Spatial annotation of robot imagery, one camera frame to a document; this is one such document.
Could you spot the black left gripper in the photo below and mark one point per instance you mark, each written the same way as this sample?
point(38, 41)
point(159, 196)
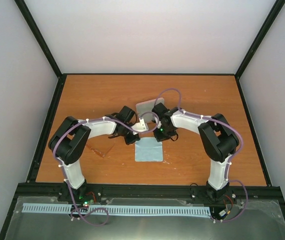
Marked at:
point(128, 141)

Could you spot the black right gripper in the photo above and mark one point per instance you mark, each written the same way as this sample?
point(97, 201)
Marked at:
point(159, 138)

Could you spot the light blue cleaning cloth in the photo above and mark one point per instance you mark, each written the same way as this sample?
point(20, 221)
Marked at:
point(148, 149)

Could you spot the white pink glasses case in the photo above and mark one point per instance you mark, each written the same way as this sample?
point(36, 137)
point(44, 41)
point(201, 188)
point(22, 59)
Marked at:
point(147, 106)

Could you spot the orange transparent sunglasses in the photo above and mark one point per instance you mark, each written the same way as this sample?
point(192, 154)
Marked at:
point(102, 153)

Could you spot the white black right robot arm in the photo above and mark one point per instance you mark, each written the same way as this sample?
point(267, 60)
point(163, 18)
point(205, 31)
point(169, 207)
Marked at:
point(220, 142)

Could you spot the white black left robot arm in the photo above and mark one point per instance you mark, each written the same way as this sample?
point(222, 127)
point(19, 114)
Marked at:
point(69, 141)

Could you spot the clear acrylic front plate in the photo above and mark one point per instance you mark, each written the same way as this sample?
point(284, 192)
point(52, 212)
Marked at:
point(259, 220)

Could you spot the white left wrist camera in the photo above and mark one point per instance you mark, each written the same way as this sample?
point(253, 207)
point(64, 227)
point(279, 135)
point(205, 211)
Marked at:
point(140, 127)

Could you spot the light blue slotted cable duct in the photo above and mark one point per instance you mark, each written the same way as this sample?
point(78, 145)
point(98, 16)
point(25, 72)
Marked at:
point(122, 210)

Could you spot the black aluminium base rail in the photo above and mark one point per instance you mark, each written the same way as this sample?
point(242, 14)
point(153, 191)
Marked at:
point(191, 194)

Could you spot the black enclosure frame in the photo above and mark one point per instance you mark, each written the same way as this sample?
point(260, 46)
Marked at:
point(40, 149)

